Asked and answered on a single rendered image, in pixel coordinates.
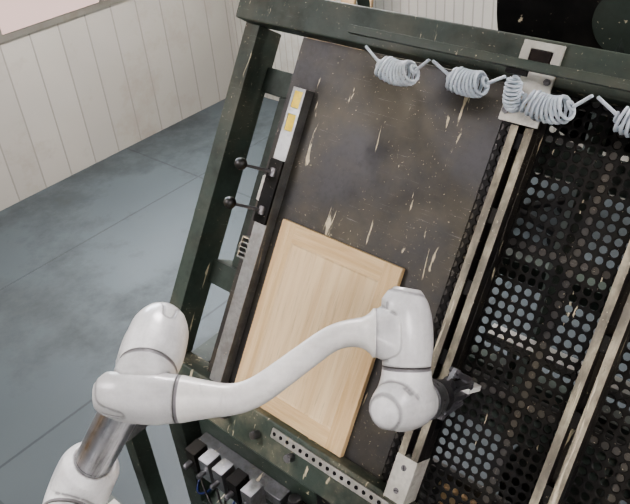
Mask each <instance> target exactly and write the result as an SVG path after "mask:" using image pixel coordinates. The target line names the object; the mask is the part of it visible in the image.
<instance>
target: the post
mask: <svg viewBox="0 0 630 504"><path fill-rule="evenodd" d="M125 444H126V447H127V450H128V453H129V456H130V459H131V462H132V465H133V468H134V471H135V474H136V477H137V480H138V483H139V486H140V489H141V492H142V495H143V498H144V501H145V503H146V504H169V503H168V500H167V496H166V493H165V490H164V487H163V483H162V480H161V477H160V474H159V470H158V467H157V464H156V461H155V457H154V454H153V451H152V448H151V444H150V441H149V438H148V435H147V431H146V428H145V429H144V430H142V431H141V432H140V433H138V434H137V435H136V436H135V437H133V438H132V439H131V440H130V441H128V442H127V441H126V443H125Z"/></svg>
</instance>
